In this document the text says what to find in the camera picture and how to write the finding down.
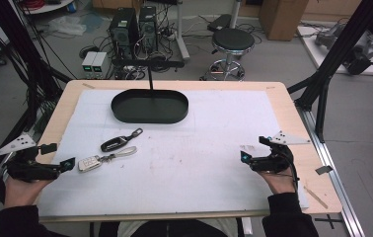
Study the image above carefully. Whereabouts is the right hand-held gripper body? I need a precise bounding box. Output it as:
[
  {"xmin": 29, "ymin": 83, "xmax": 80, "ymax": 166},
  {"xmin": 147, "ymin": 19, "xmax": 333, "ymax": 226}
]
[{"xmin": 250, "ymin": 130, "xmax": 312, "ymax": 175}]

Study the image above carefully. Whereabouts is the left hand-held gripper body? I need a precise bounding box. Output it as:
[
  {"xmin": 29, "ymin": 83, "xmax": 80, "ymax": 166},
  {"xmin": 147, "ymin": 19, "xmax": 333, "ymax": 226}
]
[{"xmin": 0, "ymin": 132, "xmax": 62, "ymax": 183}]

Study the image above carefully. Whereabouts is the silver car key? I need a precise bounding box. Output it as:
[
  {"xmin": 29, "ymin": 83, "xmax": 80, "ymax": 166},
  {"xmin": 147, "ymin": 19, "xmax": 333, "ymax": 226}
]
[{"xmin": 77, "ymin": 145, "xmax": 139, "ymax": 174}]

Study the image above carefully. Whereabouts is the black car key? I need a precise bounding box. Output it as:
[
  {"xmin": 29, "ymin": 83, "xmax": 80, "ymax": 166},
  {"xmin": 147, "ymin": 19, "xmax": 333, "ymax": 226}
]
[{"xmin": 100, "ymin": 127, "xmax": 144, "ymax": 153}]

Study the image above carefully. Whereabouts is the black key stand with tray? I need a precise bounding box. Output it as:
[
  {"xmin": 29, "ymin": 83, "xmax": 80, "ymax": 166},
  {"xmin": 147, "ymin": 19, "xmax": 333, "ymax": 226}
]
[{"xmin": 110, "ymin": 58, "xmax": 189, "ymax": 125}]

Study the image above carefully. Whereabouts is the person's right hand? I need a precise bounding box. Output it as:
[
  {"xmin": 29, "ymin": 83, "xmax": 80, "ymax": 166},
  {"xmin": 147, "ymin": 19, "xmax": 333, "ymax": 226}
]
[{"xmin": 259, "ymin": 169, "xmax": 298, "ymax": 197}]

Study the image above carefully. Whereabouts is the person's left hand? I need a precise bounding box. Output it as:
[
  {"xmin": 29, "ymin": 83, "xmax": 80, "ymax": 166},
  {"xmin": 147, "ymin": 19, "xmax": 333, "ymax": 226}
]
[{"xmin": 3, "ymin": 175, "xmax": 53, "ymax": 209}]

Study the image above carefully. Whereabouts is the small grey tape piece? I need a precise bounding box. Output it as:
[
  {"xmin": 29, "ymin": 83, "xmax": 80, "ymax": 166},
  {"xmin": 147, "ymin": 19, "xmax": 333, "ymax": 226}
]
[{"xmin": 314, "ymin": 165, "xmax": 335, "ymax": 176}]

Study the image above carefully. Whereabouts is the white table mat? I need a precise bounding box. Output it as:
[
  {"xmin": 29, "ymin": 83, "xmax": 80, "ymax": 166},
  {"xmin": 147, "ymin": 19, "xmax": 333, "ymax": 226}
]
[{"xmin": 37, "ymin": 89, "xmax": 310, "ymax": 218}]

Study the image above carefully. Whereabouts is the thin wooden strip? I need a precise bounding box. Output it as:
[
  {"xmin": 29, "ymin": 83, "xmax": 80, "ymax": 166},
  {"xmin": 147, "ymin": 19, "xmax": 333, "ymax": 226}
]
[{"xmin": 303, "ymin": 185, "xmax": 330, "ymax": 210}]

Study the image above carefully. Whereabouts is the black tape cross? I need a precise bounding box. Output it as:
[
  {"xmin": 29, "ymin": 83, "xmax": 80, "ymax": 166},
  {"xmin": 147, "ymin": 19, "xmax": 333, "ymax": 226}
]
[{"xmin": 314, "ymin": 213, "xmax": 343, "ymax": 230}]

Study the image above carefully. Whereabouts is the white power supply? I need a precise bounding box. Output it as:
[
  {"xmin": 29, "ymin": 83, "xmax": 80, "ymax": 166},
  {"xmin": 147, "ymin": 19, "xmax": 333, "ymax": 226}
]
[
  {"xmin": 81, "ymin": 50, "xmax": 99, "ymax": 80},
  {"xmin": 91, "ymin": 51, "xmax": 111, "ymax": 80}
]

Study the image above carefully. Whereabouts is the person's lap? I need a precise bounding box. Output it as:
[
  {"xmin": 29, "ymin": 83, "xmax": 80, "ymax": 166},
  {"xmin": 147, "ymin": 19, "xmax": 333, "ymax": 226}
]
[{"xmin": 98, "ymin": 218, "xmax": 246, "ymax": 237}]

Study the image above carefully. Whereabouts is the white floor board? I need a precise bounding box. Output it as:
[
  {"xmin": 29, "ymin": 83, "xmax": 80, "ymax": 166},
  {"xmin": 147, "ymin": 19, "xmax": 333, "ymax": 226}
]
[{"xmin": 296, "ymin": 25, "xmax": 373, "ymax": 77}]

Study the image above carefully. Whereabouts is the black round stool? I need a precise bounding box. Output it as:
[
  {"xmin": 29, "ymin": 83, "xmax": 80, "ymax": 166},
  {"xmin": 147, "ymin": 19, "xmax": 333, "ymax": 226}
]
[{"xmin": 199, "ymin": 27, "xmax": 257, "ymax": 82}]

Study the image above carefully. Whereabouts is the brown wooden cabinet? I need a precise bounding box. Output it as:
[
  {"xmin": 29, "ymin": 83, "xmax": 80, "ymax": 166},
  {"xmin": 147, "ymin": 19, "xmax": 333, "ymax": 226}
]
[{"xmin": 259, "ymin": 0, "xmax": 310, "ymax": 42}]

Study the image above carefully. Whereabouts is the clear plastic bag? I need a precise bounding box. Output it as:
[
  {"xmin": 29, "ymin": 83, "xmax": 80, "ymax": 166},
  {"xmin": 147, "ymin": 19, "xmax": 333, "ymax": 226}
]
[{"xmin": 46, "ymin": 15, "xmax": 88, "ymax": 37}]

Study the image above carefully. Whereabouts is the black foot pedal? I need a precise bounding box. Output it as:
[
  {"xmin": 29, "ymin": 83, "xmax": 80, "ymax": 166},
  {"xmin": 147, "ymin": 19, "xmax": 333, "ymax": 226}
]
[{"xmin": 206, "ymin": 13, "xmax": 233, "ymax": 34}]

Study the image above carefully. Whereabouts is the grey machine on board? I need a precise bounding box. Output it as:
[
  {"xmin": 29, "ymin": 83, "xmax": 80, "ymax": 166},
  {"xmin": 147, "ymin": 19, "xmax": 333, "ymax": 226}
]
[{"xmin": 315, "ymin": 22, "xmax": 373, "ymax": 76}]

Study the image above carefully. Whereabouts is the grey desk leg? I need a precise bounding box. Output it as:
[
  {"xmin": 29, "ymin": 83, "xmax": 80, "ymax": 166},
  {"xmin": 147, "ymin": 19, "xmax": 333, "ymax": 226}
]
[{"xmin": 174, "ymin": 0, "xmax": 191, "ymax": 62}]

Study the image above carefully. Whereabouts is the black computer tower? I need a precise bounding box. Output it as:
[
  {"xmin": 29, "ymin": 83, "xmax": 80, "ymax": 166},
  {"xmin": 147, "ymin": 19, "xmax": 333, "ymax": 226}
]
[
  {"xmin": 108, "ymin": 7, "xmax": 140, "ymax": 63},
  {"xmin": 137, "ymin": 5, "xmax": 160, "ymax": 54}
]

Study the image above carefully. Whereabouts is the white round table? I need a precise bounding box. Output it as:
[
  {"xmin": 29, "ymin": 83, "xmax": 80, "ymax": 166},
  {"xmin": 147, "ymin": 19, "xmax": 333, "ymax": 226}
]
[{"xmin": 19, "ymin": 0, "xmax": 76, "ymax": 16}]

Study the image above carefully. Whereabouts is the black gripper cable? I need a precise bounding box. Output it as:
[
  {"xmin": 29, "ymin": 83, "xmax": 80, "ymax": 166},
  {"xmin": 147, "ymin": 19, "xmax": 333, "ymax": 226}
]
[{"xmin": 284, "ymin": 154, "xmax": 301, "ymax": 194}]

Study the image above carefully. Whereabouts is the aluminium rail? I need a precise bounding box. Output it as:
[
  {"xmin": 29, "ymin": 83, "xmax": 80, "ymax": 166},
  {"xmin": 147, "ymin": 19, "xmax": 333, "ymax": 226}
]
[{"xmin": 294, "ymin": 106, "xmax": 367, "ymax": 237}]

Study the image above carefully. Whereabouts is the black metal frame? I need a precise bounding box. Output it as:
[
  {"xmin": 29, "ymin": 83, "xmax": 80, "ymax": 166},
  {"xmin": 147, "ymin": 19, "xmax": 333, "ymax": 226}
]
[
  {"xmin": 0, "ymin": 0, "xmax": 74, "ymax": 205},
  {"xmin": 287, "ymin": 0, "xmax": 373, "ymax": 144}
]

